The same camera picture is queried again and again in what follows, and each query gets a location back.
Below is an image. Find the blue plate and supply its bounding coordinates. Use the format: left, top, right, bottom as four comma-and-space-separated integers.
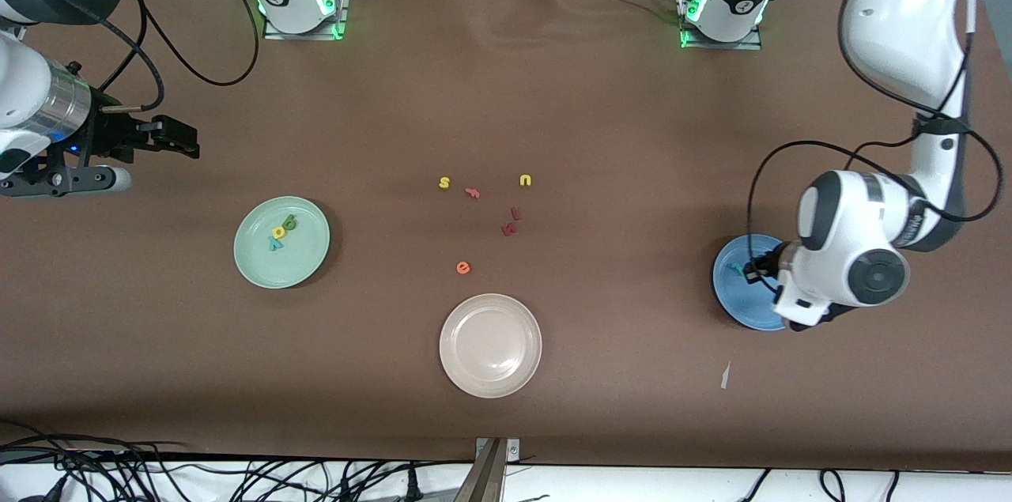
712, 233, 791, 331

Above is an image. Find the light green plate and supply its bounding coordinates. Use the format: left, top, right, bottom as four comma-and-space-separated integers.
233, 196, 331, 290

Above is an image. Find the beige plate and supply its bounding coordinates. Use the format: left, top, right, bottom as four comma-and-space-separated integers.
439, 293, 543, 399

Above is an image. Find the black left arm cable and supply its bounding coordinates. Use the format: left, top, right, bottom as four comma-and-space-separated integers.
746, 0, 1005, 297

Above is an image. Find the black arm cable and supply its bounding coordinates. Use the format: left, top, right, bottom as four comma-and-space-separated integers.
95, 0, 262, 114
746, 0, 1005, 297

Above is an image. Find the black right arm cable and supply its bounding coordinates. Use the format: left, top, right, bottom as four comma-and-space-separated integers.
95, 0, 262, 114

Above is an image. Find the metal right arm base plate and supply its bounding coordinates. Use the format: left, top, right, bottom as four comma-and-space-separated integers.
263, 0, 353, 41

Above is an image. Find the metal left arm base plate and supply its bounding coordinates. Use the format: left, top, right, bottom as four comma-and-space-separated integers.
678, 0, 765, 51

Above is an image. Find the metal clamp bracket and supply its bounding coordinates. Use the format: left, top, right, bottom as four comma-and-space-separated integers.
455, 437, 521, 502

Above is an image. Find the black cable bundle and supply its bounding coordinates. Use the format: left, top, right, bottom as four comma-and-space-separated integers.
0, 423, 475, 502

